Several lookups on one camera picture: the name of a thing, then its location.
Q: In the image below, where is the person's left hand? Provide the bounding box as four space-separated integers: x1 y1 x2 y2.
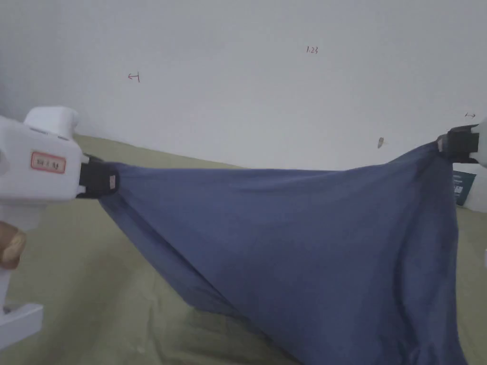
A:
0 222 27 271

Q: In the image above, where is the dark blue shirt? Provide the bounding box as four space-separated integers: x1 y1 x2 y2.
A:
98 144 469 365

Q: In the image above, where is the bed with pale green sheet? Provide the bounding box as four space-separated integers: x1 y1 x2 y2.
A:
0 133 487 365

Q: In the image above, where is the white box with green label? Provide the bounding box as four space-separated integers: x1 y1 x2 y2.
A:
452 163 487 213

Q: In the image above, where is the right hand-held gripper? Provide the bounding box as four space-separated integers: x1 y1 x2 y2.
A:
437 117 487 169

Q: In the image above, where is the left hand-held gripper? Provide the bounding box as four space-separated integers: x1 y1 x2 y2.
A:
0 106 121 347

